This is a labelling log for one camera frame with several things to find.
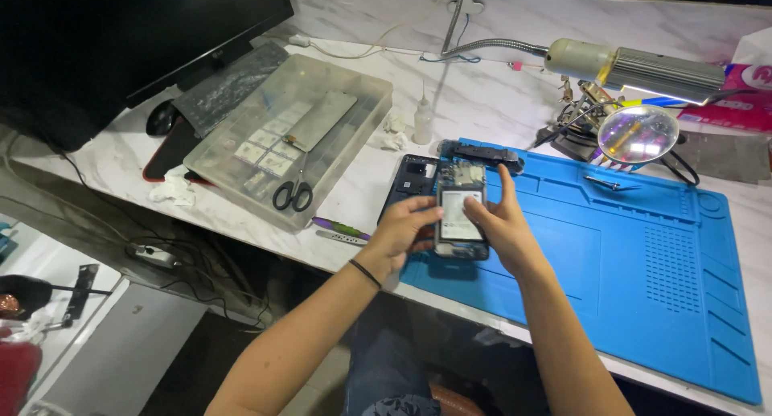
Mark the person's left hand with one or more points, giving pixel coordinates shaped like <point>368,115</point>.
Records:
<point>395,232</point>

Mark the person's right hand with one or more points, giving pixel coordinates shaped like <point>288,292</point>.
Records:
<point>505,223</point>

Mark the smartphone with battery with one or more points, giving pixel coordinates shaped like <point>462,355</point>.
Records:
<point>461,214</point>

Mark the black phone back cover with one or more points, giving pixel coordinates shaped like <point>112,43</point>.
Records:
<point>410,184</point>

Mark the black wrist band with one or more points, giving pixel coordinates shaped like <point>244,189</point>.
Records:
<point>365,273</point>

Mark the purple green pry tool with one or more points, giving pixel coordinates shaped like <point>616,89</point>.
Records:
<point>341,227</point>

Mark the flat metal pry tool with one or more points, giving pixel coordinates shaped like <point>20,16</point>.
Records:
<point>341,238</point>

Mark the crumpled white tissue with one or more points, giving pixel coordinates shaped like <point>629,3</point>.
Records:
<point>395,132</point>
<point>173,187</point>

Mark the metal tweezers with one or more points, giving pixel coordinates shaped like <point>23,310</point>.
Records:
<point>609,182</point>

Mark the clear needle-tip squeeze bottle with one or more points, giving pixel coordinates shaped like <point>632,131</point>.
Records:
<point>423,120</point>

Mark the helping hands soldering stand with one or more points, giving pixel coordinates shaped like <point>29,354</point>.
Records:
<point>579,117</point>

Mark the blue silicone repair mat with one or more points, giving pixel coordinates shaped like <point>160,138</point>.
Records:
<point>627,271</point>

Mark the phone display panel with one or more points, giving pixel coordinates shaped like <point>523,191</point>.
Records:
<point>322,119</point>

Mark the person's legs in jeans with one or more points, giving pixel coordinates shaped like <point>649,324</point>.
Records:
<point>422,368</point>

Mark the clear plastic storage box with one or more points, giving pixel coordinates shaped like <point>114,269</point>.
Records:
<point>289,138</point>

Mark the round magnifying glass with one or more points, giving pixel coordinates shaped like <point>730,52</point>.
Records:
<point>638,135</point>

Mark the gooseneck desk lamp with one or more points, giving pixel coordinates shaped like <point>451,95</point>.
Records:
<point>633,69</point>

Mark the black keyboard under plastic cover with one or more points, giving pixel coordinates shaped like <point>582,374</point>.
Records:
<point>232,87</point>

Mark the grey metal sheet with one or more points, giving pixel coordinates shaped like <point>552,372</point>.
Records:
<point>724,157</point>

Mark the black red-edged mouse pad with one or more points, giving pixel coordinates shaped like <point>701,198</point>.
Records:
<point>172,151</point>

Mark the white power strip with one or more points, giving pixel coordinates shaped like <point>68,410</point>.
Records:
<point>154,256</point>

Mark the black computer mouse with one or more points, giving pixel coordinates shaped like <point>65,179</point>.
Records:
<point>161,117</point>

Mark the pink tissue box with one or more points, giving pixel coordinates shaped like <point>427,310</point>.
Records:
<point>739,96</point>

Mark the black computer monitor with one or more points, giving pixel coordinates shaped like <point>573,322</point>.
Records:
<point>114,48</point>

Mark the black phone frame part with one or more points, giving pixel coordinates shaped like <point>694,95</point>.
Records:
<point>482,154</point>

